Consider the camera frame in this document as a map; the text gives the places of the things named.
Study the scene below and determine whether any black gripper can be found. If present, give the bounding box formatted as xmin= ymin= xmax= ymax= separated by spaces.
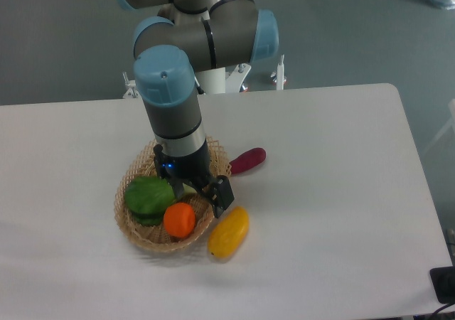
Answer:
xmin=153 ymin=141 xmax=235 ymax=218

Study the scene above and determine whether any orange toy fruit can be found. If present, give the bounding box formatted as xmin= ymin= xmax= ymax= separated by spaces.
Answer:
xmin=164 ymin=202 xmax=196 ymax=238

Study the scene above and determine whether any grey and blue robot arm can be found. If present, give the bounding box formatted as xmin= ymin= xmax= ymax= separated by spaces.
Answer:
xmin=118 ymin=0 xmax=279 ymax=217

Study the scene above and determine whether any woven bamboo basket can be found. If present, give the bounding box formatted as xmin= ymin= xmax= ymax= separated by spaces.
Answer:
xmin=114 ymin=141 xmax=214 ymax=252

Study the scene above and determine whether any green toy cabbage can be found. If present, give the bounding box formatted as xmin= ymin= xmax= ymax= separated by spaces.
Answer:
xmin=124 ymin=176 xmax=176 ymax=226

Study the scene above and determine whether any yellow toy mango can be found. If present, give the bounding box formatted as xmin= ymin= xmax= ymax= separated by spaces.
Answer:
xmin=208 ymin=206 xmax=250 ymax=260

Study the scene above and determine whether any purple toy sweet potato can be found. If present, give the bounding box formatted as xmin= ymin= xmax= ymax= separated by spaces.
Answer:
xmin=230 ymin=147 xmax=267 ymax=175

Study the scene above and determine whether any black device at table edge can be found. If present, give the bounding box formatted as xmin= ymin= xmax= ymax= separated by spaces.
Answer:
xmin=429 ymin=266 xmax=454 ymax=304

